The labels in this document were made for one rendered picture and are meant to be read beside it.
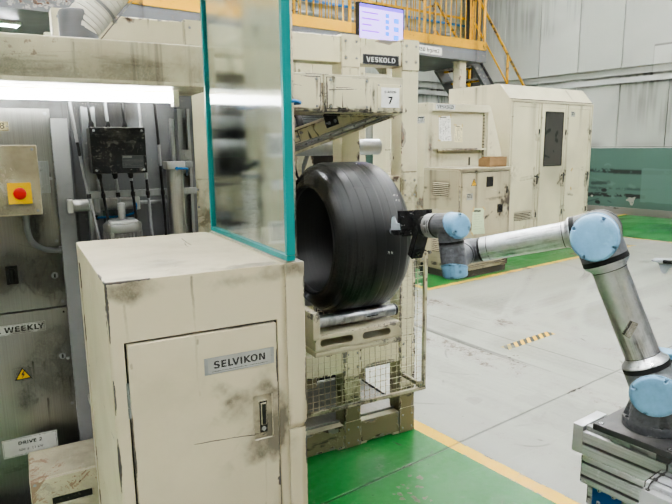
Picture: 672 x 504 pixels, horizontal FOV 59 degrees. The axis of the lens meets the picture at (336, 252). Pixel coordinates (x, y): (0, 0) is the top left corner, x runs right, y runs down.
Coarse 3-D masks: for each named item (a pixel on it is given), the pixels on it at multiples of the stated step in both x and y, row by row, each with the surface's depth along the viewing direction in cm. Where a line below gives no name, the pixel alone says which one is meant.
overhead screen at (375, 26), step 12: (360, 12) 568; (372, 12) 577; (384, 12) 586; (396, 12) 595; (360, 24) 570; (372, 24) 579; (384, 24) 588; (396, 24) 597; (360, 36) 572; (372, 36) 581; (384, 36) 590; (396, 36) 599
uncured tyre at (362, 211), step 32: (320, 192) 204; (352, 192) 197; (384, 192) 203; (320, 224) 246; (352, 224) 194; (384, 224) 198; (320, 256) 246; (352, 256) 195; (384, 256) 199; (320, 288) 236; (352, 288) 200; (384, 288) 207
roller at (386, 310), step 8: (392, 304) 220; (336, 312) 210; (344, 312) 210; (352, 312) 211; (360, 312) 212; (368, 312) 214; (376, 312) 215; (384, 312) 217; (392, 312) 219; (320, 320) 205; (328, 320) 206; (336, 320) 208; (344, 320) 209; (352, 320) 211; (360, 320) 213
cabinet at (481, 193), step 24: (432, 168) 676; (456, 168) 649; (480, 168) 663; (504, 168) 689; (432, 192) 680; (456, 192) 651; (480, 192) 669; (504, 192) 695; (480, 216) 675; (504, 216) 701; (432, 240) 688; (432, 264) 694; (480, 264) 687; (504, 264) 717
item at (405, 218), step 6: (408, 210) 184; (414, 210) 185; (420, 210) 180; (426, 210) 181; (402, 216) 187; (408, 216) 184; (414, 216) 184; (420, 216) 181; (402, 222) 188; (408, 222) 184; (414, 222) 184; (420, 222) 179; (402, 228) 188; (408, 228) 184; (420, 228) 179; (408, 234) 185; (420, 234) 180
